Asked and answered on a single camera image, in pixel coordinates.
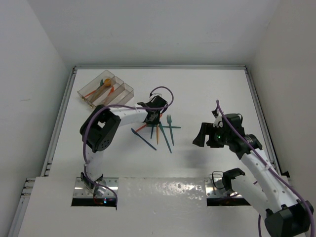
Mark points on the dark blue plastic spoon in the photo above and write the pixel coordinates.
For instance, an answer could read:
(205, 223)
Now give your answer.
(95, 96)

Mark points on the clear three-compartment organizer tray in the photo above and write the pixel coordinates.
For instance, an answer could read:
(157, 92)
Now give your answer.
(122, 94)

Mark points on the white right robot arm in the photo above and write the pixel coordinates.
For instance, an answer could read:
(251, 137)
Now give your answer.
(283, 211)

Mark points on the yellow-orange plastic spoon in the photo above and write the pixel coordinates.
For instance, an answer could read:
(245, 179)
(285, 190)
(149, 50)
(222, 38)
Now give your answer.
(107, 83)

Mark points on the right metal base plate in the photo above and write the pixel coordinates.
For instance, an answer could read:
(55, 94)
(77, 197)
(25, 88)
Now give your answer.
(214, 189)

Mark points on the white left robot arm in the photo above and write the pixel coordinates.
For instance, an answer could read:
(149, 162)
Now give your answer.
(101, 126)

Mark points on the orange-red plastic fork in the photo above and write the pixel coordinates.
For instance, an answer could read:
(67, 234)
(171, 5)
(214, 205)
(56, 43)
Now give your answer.
(105, 101)

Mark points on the yellow-orange plastic fork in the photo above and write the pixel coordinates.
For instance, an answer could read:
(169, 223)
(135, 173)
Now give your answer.
(157, 134)

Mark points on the dark blue plastic knife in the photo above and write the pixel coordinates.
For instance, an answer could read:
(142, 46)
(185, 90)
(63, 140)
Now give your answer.
(143, 139)

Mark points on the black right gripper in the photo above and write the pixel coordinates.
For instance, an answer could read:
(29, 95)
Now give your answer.
(207, 129)

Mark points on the teal plastic knife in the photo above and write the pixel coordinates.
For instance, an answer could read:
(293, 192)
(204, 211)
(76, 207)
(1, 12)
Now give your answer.
(173, 127)
(165, 137)

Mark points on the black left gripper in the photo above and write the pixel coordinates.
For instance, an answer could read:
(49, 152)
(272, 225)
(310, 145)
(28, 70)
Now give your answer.
(155, 121)

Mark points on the teal plastic fork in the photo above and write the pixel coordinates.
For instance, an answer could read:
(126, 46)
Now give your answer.
(169, 121)

